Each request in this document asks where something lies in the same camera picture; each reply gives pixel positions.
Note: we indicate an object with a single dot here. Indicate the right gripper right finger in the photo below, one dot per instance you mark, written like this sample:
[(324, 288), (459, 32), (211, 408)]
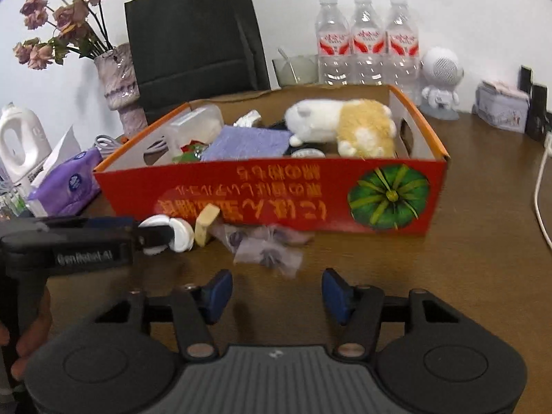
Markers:
[(358, 309)]

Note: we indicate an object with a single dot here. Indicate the purple tissue pack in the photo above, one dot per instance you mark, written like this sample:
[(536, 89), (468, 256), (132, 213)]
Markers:
[(66, 183)]

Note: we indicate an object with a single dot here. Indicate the white yellow plush toy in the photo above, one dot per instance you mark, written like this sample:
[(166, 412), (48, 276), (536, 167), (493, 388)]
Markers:
[(360, 127)]

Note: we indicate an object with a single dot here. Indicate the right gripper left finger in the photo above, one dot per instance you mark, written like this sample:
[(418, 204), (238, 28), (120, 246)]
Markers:
[(195, 308)]

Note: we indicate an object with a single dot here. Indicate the white detergent jug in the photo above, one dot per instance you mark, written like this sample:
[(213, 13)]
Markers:
[(31, 138)]

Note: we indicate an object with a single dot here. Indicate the purple knitted pouch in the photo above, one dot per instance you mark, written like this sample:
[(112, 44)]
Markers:
[(243, 143)]

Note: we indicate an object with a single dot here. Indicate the small clear plastic bag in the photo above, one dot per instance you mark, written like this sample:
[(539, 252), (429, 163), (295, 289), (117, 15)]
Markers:
[(273, 246)]

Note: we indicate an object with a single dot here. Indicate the beige eraser block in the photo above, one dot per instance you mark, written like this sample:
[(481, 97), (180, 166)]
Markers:
[(209, 214)]

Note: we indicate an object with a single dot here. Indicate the dried pink roses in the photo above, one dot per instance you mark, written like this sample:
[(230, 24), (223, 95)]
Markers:
[(78, 26)]

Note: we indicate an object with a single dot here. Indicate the red artificial flower clip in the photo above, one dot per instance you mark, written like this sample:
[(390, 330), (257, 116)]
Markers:
[(192, 152)]

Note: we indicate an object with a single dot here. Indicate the middle water bottle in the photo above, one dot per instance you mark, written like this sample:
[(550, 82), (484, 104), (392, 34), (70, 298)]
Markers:
[(368, 44)]

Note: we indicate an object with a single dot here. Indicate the black paper bag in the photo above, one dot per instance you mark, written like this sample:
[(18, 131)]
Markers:
[(185, 50)]

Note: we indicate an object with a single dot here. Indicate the white earbud case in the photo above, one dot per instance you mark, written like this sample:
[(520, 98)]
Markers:
[(184, 237)]

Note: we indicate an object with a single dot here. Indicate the mottled purple vase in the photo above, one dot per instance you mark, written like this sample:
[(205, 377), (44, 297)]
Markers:
[(117, 74)]

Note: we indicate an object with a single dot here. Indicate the white tissue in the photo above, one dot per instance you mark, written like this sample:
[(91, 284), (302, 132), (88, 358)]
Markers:
[(252, 119)]

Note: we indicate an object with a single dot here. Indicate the water bottle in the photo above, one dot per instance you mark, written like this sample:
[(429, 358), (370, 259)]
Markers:
[(368, 44), (402, 63), (333, 44)]

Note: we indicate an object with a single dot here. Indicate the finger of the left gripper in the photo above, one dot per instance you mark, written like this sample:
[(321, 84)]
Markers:
[(153, 235), (151, 250)]

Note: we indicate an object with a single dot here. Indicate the right water bottle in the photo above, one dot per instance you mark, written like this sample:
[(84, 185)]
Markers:
[(402, 63)]

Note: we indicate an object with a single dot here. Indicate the red cardboard box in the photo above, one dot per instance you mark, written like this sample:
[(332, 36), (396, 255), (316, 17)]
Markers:
[(397, 195)]

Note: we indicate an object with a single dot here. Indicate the white astronaut speaker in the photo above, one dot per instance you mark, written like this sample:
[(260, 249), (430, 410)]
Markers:
[(442, 73)]

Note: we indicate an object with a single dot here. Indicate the white round lid jar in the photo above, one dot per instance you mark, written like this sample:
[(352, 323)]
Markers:
[(308, 153)]

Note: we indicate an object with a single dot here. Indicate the small tin box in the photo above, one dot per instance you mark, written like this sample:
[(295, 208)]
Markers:
[(501, 106)]

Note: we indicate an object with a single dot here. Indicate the person's left hand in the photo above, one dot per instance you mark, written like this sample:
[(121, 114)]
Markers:
[(34, 337)]

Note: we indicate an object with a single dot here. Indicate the translucent plastic container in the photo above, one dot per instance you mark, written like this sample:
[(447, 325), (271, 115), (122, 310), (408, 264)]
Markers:
[(201, 124)]

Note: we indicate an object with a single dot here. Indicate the glass cup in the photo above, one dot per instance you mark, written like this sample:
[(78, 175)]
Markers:
[(293, 70)]

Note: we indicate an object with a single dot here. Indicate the left water bottle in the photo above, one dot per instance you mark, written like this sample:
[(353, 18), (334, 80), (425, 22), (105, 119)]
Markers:
[(333, 44)]

